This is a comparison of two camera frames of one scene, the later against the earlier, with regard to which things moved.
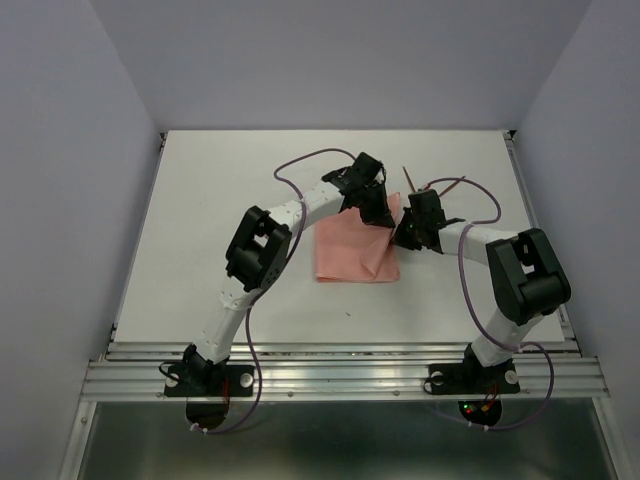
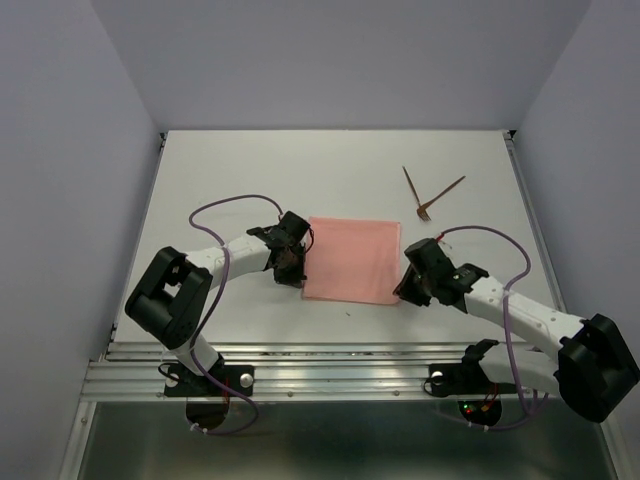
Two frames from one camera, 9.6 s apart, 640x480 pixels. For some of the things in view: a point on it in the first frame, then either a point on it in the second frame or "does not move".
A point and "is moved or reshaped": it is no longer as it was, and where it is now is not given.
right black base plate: (472, 379) does not move
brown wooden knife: (409, 180) does not move
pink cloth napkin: (348, 250) is moved or reshaped
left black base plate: (210, 381) does not move
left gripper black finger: (371, 200) → (288, 265)
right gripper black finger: (407, 234) → (414, 287)
